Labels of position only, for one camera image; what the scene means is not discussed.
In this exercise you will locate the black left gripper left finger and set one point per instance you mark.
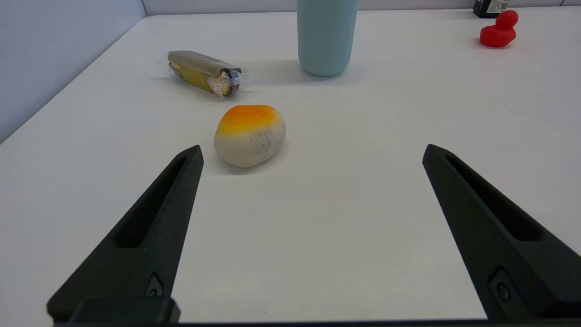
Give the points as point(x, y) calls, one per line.
point(145, 245)

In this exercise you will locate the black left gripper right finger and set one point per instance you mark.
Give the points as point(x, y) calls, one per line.
point(481, 227)

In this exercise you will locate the orange and white squishy bun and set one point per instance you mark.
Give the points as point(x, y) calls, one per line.
point(248, 136)

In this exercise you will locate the wrapped chocolate snack pack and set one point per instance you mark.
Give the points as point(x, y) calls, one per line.
point(204, 72)

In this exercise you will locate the red rubber duck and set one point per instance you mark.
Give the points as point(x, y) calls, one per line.
point(498, 34)

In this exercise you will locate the small black bottle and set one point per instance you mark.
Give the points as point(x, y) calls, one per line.
point(483, 8)

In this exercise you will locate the light blue cup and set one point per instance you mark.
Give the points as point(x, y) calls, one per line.
point(326, 36)

